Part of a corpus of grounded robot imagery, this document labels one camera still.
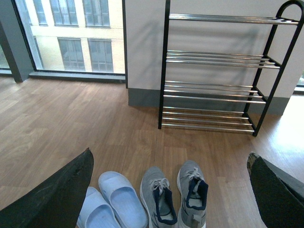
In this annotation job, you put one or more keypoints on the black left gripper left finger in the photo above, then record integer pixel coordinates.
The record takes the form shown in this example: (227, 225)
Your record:
(56, 202)

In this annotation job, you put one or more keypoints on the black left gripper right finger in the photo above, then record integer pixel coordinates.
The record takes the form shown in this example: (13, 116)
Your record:
(279, 196)

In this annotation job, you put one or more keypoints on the grey knit sneaker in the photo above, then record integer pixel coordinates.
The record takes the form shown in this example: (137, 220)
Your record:
(156, 197)
(193, 190)

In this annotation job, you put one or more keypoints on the black metal shoe rack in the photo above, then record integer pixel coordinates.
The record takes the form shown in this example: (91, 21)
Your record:
(221, 91)

